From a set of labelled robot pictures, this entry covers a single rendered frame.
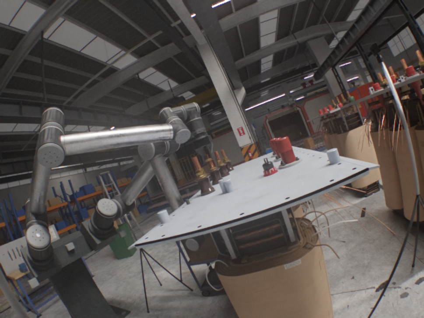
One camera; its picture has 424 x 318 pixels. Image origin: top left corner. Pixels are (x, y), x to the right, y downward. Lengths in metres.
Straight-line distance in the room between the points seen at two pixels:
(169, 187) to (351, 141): 2.81
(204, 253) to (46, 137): 1.88
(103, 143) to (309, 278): 1.09
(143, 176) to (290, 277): 1.36
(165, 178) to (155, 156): 0.16
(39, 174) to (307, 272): 1.50
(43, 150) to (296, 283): 1.19
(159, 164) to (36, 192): 0.90
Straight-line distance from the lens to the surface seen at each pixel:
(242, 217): 0.52
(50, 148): 1.01
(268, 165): 0.94
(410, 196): 2.32
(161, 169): 1.37
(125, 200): 2.01
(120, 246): 5.44
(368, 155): 3.58
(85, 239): 2.27
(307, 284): 0.89
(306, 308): 0.98
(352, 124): 3.55
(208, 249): 2.27
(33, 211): 1.74
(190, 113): 1.35
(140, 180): 1.78
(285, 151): 0.97
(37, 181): 1.49
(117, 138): 1.06
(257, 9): 14.77
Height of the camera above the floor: 1.53
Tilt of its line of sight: level
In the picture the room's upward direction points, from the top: 22 degrees counter-clockwise
